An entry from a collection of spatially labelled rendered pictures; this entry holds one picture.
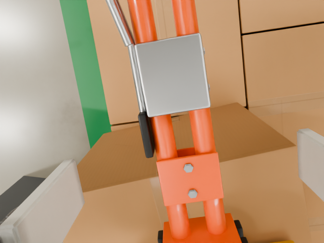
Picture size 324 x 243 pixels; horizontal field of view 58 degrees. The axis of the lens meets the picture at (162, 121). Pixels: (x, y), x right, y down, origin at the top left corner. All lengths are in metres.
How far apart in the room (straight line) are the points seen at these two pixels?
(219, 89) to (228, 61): 0.08
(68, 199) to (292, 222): 0.42
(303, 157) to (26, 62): 1.42
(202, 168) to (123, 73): 0.58
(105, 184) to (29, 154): 1.14
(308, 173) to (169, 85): 0.15
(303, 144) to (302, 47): 0.73
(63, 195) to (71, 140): 1.35
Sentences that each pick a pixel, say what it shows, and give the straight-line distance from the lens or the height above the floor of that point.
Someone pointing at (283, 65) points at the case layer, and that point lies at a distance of 0.88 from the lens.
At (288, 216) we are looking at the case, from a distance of 0.53.
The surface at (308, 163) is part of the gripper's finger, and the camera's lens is 0.17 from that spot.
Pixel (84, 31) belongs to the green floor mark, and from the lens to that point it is 1.42.
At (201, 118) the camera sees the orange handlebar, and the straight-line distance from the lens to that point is 0.29.
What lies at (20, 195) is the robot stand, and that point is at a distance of 1.48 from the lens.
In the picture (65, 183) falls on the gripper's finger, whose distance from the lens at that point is 0.17.
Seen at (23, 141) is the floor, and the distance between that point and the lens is 1.60.
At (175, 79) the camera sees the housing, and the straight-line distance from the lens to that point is 0.27.
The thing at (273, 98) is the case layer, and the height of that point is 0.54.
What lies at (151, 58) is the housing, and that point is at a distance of 0.27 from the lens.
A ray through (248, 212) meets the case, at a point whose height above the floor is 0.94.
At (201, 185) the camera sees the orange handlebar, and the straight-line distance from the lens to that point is 0.30.
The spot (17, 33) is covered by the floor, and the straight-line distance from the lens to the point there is 1.54.
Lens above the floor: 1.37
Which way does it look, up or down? 77 degrees down
